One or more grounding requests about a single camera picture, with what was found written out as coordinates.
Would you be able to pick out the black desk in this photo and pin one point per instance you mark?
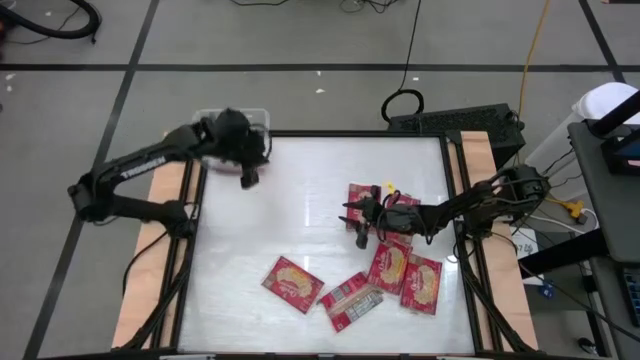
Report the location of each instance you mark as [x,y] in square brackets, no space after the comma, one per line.
[615,215]

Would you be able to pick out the white paper sheet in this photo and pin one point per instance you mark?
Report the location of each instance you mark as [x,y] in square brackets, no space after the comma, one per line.
[525,245]

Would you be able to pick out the black aluminium table frame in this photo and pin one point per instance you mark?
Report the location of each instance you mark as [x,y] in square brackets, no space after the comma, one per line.
[350,134]

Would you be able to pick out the blue tag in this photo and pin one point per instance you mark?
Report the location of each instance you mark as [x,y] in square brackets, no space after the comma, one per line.
[548,291]

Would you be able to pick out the white cylindrical bin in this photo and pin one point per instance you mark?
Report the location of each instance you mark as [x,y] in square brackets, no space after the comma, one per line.
[610,100]

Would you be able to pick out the black vented computer case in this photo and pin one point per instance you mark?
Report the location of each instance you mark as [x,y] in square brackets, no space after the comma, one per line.
[450,125]

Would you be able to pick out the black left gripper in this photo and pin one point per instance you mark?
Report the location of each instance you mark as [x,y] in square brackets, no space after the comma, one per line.
[232,135]

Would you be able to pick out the yellow power plug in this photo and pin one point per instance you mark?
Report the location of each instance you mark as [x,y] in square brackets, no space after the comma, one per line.
[572,207]

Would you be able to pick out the black keyboard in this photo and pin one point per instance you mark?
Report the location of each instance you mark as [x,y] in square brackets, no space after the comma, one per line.
[632,300]

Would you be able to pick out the small black floor object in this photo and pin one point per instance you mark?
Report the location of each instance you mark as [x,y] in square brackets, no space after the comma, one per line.
[585,344]

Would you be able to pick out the clear plastic storage bin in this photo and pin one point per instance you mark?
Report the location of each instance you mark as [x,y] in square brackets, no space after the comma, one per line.
[260,116]

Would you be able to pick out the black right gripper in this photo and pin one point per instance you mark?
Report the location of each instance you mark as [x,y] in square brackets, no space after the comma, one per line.
[400,220]

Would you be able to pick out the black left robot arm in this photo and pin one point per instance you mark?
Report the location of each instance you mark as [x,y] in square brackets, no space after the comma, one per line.
[135,167]

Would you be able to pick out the plywood side board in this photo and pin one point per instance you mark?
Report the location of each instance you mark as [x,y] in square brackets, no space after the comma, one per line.
[480,150]
[135,310]

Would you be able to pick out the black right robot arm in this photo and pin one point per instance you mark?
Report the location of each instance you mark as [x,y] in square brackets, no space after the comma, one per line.
[475,205]

